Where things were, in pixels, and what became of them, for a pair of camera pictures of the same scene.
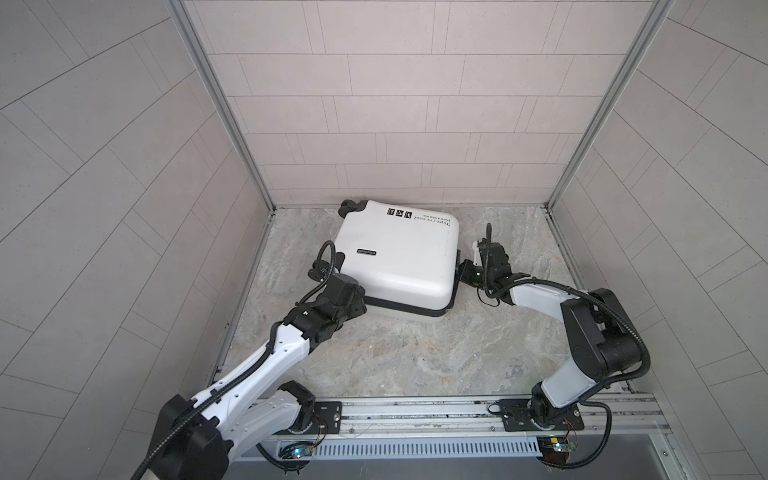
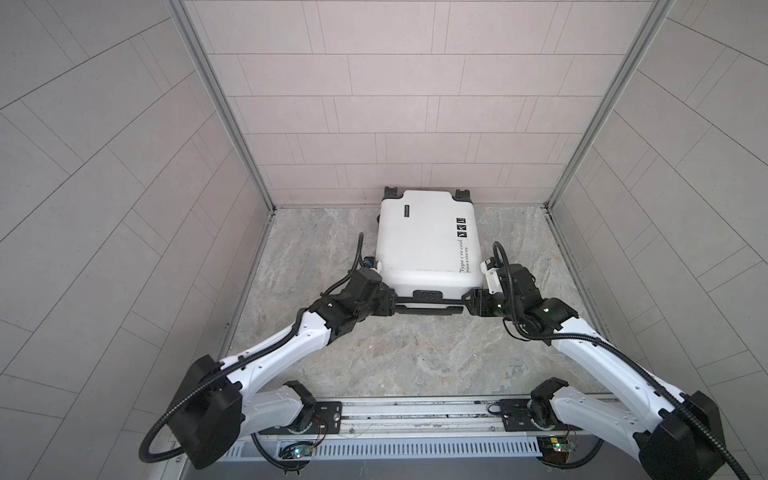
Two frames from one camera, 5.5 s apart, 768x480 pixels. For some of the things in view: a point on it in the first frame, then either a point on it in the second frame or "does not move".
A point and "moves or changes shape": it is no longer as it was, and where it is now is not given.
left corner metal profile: (203, 58) does not move
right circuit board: (555, 448) does not move
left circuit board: (297, 450) does not move
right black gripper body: (476, 275) → (496, 305)
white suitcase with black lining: (405, 258) moves or changes shape
